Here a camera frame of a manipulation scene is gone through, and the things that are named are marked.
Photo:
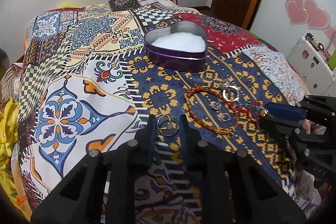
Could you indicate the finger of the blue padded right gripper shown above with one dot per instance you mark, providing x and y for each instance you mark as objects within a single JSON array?
[{"x": 285, "y": 112}]

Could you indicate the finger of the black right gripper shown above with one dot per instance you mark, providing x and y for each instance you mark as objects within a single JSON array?
[{"x": 280, "y": 126}]

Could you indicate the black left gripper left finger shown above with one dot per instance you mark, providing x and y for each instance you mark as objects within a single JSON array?
[{"x": 101, "y": 183}]

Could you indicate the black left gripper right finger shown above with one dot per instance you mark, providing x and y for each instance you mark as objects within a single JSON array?
[{"x": 234, "y": 187}]

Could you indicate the purple heart-shaped tin box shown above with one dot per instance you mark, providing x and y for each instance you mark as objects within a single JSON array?
[{"x": 172, "y": 59}]

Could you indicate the white suitcase with stickers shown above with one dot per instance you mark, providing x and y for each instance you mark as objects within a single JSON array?
[{"x": 309, "y": 61}]

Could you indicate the colourful patchwork bedspread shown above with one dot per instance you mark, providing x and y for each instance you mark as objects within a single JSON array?
[{"x": 87, "y": 83}]

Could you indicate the yellow cloth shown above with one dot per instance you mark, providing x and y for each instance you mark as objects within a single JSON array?
[{"x": 10, "y": 177}]

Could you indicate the white foam padding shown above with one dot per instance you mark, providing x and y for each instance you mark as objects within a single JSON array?
[{"x": 181, "y": 41}]

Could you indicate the pink heart wall stickers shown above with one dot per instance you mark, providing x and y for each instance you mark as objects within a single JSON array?
[{"x": 307, "y": 12}]

